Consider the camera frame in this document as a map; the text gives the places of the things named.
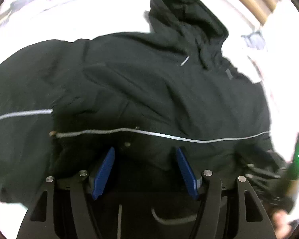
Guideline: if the grey pink floral blanket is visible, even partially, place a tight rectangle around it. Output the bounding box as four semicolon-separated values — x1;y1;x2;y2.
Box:
0;0;268;239

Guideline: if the person's right hand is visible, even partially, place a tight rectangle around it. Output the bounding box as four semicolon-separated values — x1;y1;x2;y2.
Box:
272;210;298;239

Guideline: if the black hooded jacket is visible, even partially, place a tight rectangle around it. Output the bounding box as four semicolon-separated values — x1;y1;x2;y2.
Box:
0;0;273;206

